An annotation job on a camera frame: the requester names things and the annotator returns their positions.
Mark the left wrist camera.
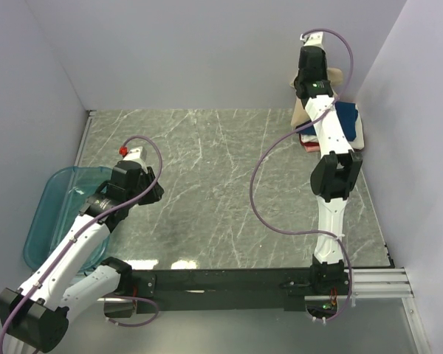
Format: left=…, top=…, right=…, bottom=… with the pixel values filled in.
left=119, top=146, right=147, bottom=166

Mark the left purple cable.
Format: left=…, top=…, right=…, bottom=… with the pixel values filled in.
left=0, top=135, right=162, bottom=354

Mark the teal plastic bin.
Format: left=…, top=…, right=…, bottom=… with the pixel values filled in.
left=23, top=166, right=111, bottom=271

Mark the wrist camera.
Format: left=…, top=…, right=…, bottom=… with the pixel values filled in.
left=300, top=32, right=324, bottom=49
left=119, top=146, right=147, bottom=166

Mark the folded pink t-shirt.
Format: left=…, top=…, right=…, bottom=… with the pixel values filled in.
left=301, top=142, right=320, bottom=153

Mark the folded white t-shirt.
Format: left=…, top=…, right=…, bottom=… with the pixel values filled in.
left=302, top=104, right=365, bottom=150

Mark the beige t-shirt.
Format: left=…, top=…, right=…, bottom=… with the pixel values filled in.
left=291, top=67, right=344, bottom=129

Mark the purple cable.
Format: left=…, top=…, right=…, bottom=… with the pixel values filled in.
left=0, top=135, right=162, bottom=354
left=250, top=28, right=355, bottom=324

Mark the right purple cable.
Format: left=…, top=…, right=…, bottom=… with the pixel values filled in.
left=250, top=28, right=355, bottom=324

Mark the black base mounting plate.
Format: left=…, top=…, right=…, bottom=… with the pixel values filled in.
left=103, top=267, right=354, bottom=320

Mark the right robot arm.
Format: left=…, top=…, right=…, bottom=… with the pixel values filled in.
left=295, top=45, right=363, bottom=293

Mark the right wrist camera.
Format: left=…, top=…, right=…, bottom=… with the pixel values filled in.
left=300, top=32, right=324, bottom=49

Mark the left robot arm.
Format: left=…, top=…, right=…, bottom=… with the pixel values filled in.
left=0, top=159, right=164, bottom=353

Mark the folded blue t-shirt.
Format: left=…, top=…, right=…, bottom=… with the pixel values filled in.
left=299, top=101, right=359, bottom=143

